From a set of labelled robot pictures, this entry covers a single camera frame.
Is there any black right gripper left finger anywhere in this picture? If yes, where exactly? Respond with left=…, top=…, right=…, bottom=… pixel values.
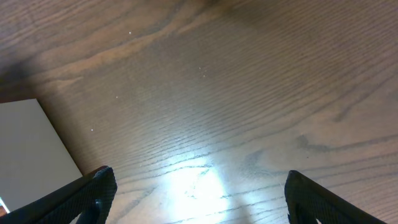
left=1, top=166, right=118, bottom=224

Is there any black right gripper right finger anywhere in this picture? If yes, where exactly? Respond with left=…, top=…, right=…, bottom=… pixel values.
left=284, top=170, right=384, bottom=224

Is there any white cardboard box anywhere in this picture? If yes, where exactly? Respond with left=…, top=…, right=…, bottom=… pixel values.
left=1, top=99, right=82, bottom=212

